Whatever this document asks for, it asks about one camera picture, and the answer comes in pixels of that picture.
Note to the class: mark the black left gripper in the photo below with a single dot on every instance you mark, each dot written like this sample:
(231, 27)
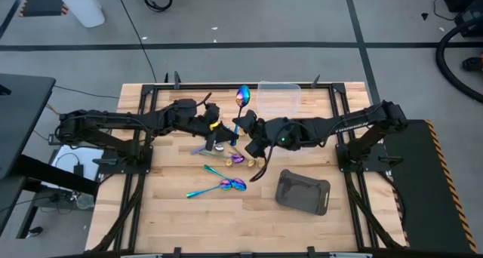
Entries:
(207, 126)

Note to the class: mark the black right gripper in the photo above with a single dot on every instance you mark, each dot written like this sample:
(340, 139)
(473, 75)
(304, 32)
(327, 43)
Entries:
(264, 129)

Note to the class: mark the large iridescent rainbow spoon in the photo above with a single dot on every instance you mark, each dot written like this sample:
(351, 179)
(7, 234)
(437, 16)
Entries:
(243, 96)

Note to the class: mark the dark grey plastic container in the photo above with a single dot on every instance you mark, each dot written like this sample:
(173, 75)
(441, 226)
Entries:
(305, 194)

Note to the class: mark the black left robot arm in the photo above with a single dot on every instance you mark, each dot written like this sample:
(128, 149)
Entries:
(113, 118)

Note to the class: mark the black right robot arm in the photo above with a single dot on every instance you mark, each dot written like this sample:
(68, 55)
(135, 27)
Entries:
(339, 128)

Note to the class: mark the clear plastic container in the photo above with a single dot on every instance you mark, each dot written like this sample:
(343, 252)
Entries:
(279, 99)

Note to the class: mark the white board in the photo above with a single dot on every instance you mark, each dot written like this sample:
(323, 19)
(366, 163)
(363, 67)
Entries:
(90, 156)

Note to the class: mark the small black power adapter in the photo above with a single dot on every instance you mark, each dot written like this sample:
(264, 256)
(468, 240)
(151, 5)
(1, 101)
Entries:
(78, 170)

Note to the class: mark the clear round cup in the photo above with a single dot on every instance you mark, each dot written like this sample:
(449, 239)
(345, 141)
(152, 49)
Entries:
(85, 201)

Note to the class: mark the black power brick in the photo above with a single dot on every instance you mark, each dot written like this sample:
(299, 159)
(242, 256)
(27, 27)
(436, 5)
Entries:
(52, 139)

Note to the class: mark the white plastic bag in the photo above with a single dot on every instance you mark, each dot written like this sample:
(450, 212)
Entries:
(87, 9)

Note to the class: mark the black hazard-striped platform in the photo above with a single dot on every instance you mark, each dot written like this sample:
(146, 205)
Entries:
(422, 194)

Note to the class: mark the black desk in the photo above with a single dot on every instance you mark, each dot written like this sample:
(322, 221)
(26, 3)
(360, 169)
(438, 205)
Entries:
(22, 118)

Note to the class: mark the small black scrap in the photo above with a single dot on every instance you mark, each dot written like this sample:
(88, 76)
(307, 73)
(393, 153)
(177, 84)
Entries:
(425, 16)

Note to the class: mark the black hazard-striped floor mat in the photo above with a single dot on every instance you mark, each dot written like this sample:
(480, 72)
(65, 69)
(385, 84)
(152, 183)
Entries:
(41, 3)

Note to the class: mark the black and orange tool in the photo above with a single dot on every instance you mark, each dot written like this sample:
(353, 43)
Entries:
(471, 63)

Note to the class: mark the black equipment case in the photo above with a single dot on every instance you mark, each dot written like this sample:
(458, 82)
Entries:
(468, 16)

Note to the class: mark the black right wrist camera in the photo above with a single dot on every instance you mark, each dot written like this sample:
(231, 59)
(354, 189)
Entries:
(254, 146)

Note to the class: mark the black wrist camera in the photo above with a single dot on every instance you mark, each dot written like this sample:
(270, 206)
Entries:
(254, 146)
(211, 110)

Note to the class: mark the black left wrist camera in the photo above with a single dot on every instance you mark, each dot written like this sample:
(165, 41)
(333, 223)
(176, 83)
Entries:
(211, 110)

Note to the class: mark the black aluminium table frame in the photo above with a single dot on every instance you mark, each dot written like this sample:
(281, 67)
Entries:
(241, 86)

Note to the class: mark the black frame clamp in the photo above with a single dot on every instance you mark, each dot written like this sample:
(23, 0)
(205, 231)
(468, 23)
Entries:
(176, 80)
(315, 82)

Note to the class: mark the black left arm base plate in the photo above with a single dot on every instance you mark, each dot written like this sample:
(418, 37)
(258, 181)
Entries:
(124, 167)

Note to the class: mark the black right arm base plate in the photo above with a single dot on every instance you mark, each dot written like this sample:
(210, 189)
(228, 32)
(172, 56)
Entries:
(343, 163)

